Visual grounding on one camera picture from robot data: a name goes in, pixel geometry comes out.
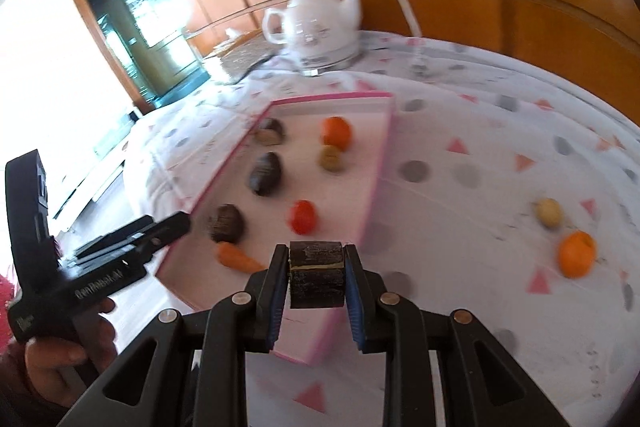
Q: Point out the person's left hand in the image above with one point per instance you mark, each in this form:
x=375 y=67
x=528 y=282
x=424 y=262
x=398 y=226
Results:
x=50 y=372

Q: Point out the small yellow-green fruit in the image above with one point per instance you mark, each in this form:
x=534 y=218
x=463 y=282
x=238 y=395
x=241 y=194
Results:
x=332 y=158

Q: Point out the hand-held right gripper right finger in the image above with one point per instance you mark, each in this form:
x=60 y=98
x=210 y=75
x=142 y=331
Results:
x=352 y=307

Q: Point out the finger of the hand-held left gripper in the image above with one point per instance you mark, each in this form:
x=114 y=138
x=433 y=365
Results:
x=125 y=229
x=165 y=232

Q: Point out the yellow pear with stem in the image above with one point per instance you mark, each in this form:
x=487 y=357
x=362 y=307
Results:
x=549 y=213

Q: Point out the small orange carrot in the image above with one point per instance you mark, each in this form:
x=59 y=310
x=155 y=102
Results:
x=239 y=257

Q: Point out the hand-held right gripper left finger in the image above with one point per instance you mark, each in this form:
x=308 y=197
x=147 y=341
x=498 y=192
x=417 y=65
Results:
x=276 y=322

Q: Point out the white ceramic kettle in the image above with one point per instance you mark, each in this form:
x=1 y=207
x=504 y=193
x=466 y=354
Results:
x=315 y=27

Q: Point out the red tomato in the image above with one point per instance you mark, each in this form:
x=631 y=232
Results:
x=303 y=217

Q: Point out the silver patterned tray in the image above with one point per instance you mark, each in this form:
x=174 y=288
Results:
x=245 y=59

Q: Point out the brown rectangular block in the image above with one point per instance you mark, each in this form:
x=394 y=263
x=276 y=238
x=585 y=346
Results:
x=316 y=277

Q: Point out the dried fruit slice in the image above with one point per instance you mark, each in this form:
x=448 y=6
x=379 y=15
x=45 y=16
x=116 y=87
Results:
x=270 y=132

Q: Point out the orange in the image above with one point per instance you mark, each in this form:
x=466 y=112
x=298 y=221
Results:
x=576 y=254
x=336 y=133

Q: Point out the person's left forearm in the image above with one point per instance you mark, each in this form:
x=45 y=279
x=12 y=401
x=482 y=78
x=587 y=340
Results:
x=6 y=317

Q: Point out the pink shallow box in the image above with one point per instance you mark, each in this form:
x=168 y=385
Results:
x=280 y=207

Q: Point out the white patterned tablecloth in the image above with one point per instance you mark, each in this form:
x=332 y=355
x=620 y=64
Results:
x=475 y=147

